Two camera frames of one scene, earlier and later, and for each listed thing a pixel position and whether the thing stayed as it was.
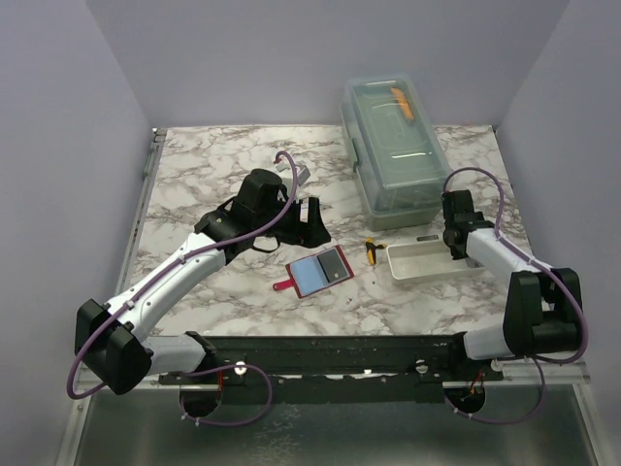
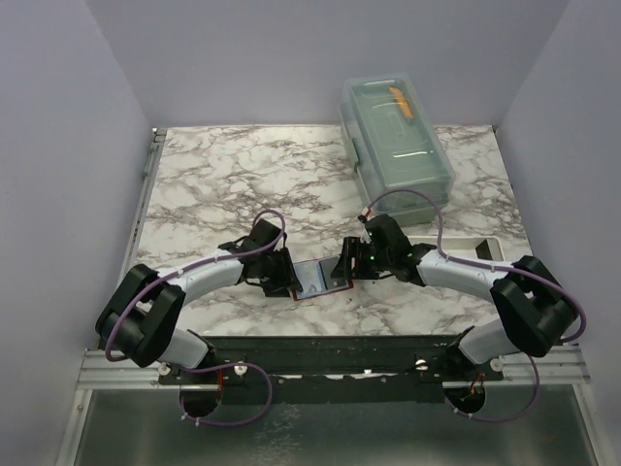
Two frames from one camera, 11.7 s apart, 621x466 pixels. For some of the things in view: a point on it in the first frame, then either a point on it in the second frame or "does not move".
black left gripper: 307,234 -> 287,275
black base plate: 300,369 does not move
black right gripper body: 445,237 -> 372,261
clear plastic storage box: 399,152 does not move
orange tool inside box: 405,104 does not move
